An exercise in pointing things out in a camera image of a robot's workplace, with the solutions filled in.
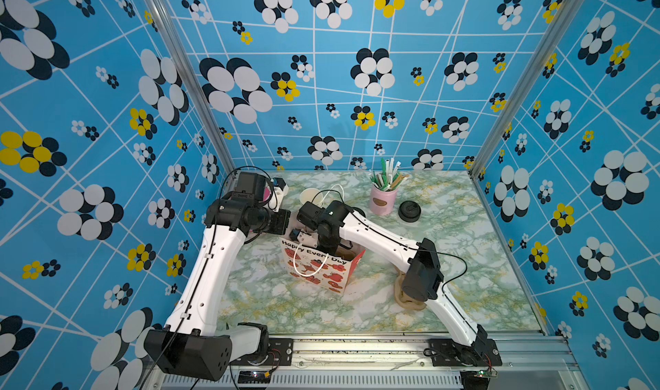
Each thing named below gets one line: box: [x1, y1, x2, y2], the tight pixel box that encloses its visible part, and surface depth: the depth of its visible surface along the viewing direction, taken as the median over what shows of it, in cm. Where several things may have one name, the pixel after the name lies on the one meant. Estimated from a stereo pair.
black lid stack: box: [397, 200, 422, 223], surface depth 104 cm
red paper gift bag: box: [279, 237, 367, 296], surface depth 71 cm
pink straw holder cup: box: [369, 183, 398, 216], surface depth 101 cm
